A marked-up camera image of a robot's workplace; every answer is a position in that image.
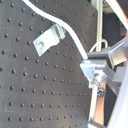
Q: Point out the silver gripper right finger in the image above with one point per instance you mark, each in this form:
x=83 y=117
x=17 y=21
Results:
x=115 y=55

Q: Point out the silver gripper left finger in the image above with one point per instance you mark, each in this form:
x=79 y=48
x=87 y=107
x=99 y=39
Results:
x=98 y=72

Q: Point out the black perforated breadboard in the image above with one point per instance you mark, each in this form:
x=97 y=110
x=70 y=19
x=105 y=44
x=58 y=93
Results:
x=38 y=91

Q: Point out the metal cable clip bracket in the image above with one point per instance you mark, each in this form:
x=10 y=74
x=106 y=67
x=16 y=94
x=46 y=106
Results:
x=49 y=38

